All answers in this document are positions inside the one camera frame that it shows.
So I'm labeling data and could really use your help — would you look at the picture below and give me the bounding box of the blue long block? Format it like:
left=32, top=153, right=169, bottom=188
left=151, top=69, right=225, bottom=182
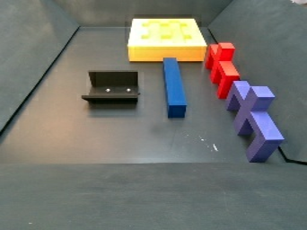
left=163, top=57, right=187, bottom=118

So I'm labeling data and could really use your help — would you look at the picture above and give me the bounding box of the yellow puzzle board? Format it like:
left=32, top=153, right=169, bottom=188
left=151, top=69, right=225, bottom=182
left=127, top=19, right=207, bottom=62

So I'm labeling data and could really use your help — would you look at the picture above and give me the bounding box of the black angle bracket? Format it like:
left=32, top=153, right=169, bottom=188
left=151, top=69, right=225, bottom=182
left=82, top=70, right=139, bottom=102

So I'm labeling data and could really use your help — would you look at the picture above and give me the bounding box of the purple cross-shaped block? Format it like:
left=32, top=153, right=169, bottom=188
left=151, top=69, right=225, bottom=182
left=226, top=81, right=285, bottom=163

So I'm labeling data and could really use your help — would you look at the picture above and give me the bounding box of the red cross-shaped block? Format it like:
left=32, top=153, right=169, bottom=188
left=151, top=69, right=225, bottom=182
left=206, top=42, right=241, bottom=99

